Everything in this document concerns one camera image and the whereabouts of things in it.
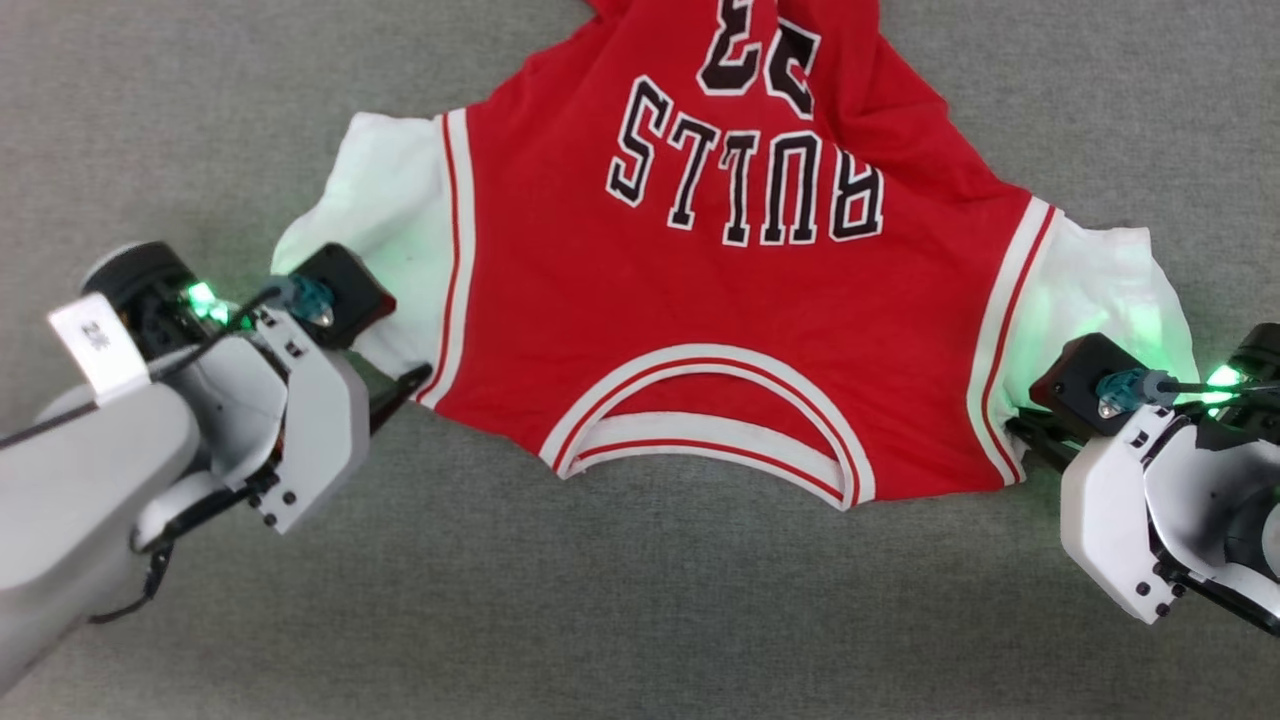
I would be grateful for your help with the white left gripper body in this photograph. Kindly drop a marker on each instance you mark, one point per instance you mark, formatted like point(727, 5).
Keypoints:
point(310, 420)

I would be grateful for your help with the white paper label tag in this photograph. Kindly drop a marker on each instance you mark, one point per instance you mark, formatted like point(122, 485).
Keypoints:
point(95, 345)

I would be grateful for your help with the red Bulls jersey white sleeves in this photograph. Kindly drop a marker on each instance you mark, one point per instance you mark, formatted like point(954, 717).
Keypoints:
point(720, 300)

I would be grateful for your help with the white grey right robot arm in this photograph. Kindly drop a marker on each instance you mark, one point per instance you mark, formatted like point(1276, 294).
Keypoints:
point(1262, 355)

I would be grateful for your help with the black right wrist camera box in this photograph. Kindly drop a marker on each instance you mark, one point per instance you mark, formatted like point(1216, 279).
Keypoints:
point(1075, 375)

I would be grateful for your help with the grey fabric sofa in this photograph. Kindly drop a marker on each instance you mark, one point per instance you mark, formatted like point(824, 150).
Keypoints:
point(640, 610)

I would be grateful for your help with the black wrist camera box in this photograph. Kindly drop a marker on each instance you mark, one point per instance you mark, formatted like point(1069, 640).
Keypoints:
point(352, 285)
point(1075, 375)

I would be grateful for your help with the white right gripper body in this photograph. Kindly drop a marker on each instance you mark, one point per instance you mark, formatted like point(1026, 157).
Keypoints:
point(1110, 510)

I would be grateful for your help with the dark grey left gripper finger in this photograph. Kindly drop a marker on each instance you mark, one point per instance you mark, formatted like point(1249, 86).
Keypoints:
point(402, 390)

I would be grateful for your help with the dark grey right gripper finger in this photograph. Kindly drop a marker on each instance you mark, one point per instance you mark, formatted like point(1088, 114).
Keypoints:
point(1040, 438)

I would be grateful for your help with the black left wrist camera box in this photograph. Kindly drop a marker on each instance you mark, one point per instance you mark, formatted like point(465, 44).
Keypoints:
point(352, 285)

